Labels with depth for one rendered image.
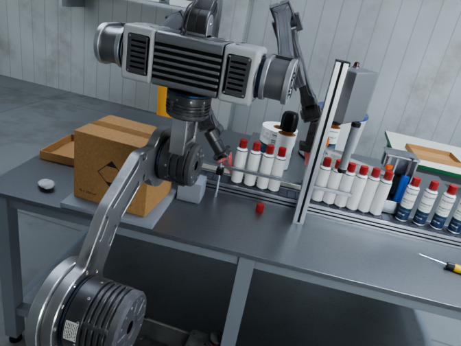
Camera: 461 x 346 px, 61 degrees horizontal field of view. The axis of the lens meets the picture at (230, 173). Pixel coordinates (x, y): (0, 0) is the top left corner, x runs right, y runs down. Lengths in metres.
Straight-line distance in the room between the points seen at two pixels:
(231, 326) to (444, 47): 4.08
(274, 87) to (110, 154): 0.66
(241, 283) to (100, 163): 0.68
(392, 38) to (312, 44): 0.87
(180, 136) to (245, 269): 0.58
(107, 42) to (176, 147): 0.36
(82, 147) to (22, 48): 5.10
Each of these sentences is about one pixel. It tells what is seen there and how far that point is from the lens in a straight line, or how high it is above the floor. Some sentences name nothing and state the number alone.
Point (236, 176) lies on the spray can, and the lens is 1.77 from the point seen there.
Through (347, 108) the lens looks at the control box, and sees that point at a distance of 1.50.
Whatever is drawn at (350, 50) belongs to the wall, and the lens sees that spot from 4.94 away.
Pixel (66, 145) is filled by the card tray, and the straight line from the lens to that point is 2.13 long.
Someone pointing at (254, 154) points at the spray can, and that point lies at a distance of 1.72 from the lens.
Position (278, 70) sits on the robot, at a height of 1.48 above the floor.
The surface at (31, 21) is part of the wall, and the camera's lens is 6.40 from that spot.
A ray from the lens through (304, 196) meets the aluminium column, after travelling 1.64.
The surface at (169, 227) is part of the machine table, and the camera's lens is 1.50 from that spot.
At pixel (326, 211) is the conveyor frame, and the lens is 1.79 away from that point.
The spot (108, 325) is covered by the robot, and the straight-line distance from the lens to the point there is 0.99.
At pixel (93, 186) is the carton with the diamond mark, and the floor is 0.92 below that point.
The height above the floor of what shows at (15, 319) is 0.16.
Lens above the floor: 1.65
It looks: 24 degrees down
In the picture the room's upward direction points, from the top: 10 degrees clockwise
